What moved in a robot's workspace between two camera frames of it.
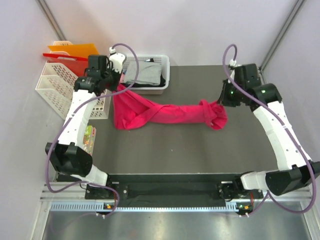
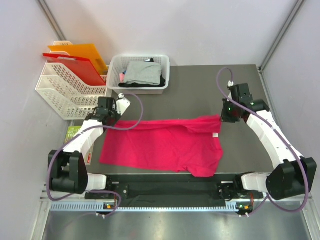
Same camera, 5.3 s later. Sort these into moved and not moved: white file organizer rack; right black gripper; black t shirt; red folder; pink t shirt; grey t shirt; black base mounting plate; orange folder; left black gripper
Moved: right black gripper; left black gripper; pink t shirt
Not moved: orange folder; black t shirt; red folder; grey t shirt; white file organizer rack; black base mounting plate
